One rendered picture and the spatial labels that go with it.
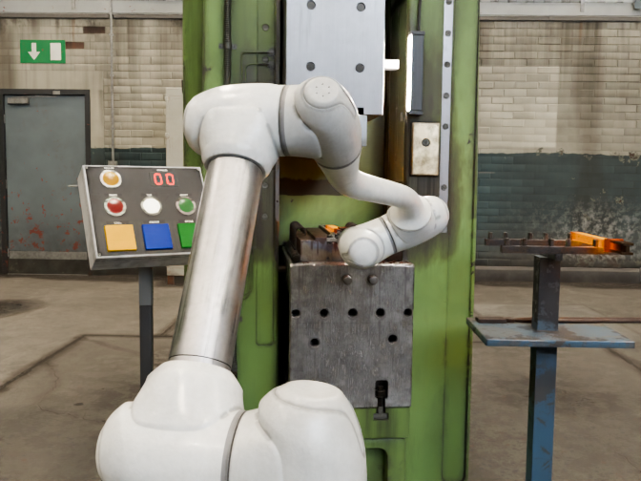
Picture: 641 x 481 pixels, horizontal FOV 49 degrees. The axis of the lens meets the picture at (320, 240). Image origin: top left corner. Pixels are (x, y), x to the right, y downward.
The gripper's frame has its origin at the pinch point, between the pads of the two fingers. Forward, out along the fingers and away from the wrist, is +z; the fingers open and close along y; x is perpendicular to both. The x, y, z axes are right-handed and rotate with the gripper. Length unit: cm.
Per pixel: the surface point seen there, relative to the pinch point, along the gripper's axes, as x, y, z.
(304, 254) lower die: -6.6, -11.2, 5.1
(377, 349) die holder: -35.1, 10.9, -1.3
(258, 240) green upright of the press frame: -4.1, -25.1, 19.5
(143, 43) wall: 154, -150, 623
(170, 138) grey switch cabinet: 45, -114, 553
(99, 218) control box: 6, -68, -18
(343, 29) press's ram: 61, 0, 6
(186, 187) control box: 13.8, -46.3, -2.9
